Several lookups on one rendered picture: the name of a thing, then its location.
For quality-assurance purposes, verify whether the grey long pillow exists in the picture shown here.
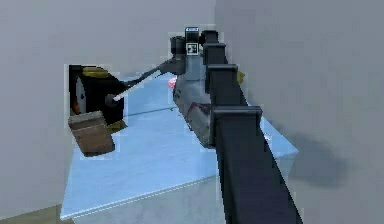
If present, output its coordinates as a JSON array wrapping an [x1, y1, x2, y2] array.
[[171, 55, 216, 149]]

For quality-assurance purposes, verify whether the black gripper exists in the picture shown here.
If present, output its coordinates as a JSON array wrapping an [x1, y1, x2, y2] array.
[[104, 35, 188, 108]]

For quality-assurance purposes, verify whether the brown block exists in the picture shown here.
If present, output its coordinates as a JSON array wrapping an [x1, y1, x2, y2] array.
[[67, 110, 116, 158]]

